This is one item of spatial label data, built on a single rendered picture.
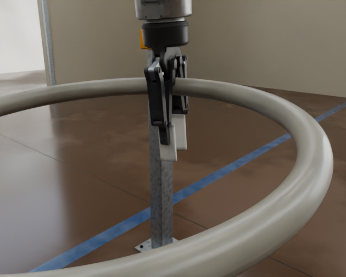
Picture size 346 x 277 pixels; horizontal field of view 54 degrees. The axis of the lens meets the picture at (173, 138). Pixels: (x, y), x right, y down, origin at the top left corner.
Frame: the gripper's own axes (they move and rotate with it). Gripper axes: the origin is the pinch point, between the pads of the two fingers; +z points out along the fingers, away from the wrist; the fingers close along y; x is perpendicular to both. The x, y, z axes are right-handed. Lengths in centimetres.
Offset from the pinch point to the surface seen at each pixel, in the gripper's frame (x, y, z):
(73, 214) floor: -106, -85, 92
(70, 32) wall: -353, -425, 8
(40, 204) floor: -134, -87, 91
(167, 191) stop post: -37, -76, 60
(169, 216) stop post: -37, -76, 74
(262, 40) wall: -67, -603, 49
